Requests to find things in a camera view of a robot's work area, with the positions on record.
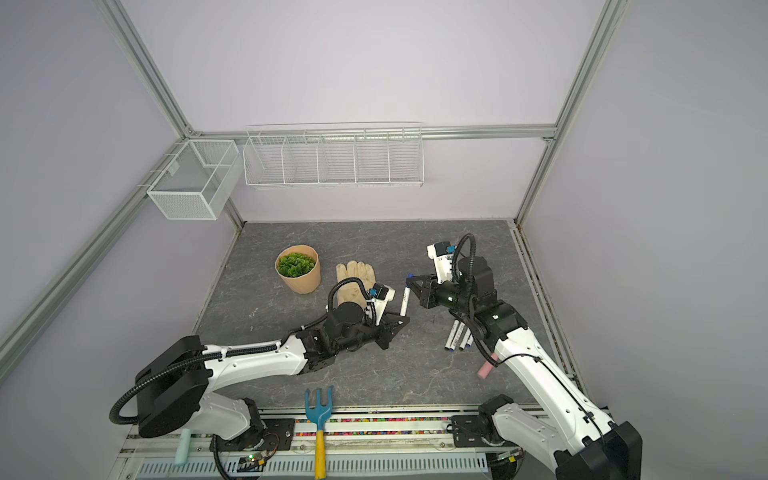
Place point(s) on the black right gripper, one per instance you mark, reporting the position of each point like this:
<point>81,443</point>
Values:
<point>428,295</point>

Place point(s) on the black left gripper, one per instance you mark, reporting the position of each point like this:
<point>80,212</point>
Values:
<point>386,330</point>

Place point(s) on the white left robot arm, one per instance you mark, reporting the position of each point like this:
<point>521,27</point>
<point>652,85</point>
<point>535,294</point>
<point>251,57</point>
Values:
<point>181,388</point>

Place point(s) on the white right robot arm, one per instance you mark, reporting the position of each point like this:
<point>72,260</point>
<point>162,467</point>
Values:
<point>578,440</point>

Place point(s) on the tan pot with green plant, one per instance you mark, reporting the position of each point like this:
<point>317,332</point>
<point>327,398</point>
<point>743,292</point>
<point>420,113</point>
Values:
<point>299,267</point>

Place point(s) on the teal yellow garden fork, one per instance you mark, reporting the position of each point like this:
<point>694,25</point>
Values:
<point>318,414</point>

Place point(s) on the small white mesh basket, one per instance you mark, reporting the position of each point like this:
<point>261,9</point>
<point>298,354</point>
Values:
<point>198,180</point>

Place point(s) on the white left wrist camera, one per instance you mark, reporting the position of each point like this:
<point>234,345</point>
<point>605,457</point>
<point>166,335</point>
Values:
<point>379,296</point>

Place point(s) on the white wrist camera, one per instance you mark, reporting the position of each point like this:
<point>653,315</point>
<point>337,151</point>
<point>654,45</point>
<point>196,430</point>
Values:
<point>379,296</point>
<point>441,253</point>

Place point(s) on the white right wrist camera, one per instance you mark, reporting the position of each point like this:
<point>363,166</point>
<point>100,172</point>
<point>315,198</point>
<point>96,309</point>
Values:
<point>441,253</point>

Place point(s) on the long white wire basket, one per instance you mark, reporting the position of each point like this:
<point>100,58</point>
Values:
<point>334,154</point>

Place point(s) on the light teal tool handle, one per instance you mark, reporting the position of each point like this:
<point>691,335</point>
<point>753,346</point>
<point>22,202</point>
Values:
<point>183,447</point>

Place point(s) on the aluminium cage frame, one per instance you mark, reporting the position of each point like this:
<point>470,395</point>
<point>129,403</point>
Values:
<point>19,340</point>

